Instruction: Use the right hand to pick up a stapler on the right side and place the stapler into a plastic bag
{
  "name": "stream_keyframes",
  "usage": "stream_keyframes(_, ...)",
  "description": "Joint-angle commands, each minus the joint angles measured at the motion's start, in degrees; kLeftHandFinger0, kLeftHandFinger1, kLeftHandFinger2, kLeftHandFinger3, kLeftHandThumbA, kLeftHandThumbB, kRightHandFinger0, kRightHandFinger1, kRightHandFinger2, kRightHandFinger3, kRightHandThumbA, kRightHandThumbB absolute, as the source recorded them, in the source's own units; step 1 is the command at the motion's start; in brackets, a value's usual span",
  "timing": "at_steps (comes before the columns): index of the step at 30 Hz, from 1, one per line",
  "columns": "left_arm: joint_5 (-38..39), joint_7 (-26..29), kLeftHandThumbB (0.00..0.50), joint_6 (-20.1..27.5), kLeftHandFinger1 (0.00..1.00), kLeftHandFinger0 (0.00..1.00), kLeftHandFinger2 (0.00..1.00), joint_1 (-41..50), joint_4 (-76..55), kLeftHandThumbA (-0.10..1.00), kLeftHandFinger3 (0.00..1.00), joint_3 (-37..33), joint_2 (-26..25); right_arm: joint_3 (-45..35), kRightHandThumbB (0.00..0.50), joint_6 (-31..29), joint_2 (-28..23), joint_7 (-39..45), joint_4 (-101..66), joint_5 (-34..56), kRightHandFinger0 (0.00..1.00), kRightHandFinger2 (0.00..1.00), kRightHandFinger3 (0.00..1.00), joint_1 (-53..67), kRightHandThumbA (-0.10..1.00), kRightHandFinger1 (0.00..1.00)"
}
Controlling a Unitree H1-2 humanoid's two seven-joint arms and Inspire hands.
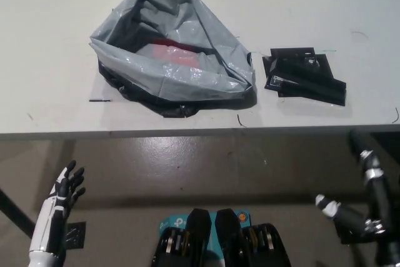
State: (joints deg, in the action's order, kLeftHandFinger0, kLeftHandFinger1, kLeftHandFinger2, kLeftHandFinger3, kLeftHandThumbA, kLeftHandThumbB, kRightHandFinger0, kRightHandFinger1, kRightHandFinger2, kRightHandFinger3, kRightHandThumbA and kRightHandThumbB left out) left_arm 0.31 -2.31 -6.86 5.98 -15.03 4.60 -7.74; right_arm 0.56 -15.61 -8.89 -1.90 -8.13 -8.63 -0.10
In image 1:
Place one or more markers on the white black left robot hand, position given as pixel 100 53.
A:
pixel 51 214

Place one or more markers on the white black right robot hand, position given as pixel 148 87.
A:
pixel 379 204

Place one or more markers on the grey plastic bag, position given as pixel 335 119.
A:
pixel 193 79

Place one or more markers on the red item inside bag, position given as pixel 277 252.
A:
pixel 179 54

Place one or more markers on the dark table leg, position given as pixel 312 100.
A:
pixel 15 212

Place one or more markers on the black tape strip mark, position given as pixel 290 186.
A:
pixel 100 100

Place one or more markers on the teal printed box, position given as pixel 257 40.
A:
pixel 175 221

